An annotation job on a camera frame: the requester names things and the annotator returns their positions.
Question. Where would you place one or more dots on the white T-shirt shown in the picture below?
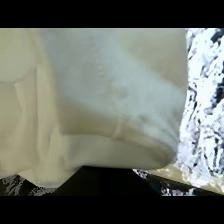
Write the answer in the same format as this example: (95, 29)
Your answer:
(100, 83)

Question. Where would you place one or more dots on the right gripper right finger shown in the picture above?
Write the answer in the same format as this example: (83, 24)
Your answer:
(126, 183)

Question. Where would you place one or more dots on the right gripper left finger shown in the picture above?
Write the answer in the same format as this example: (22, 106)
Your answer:
(86, 181)

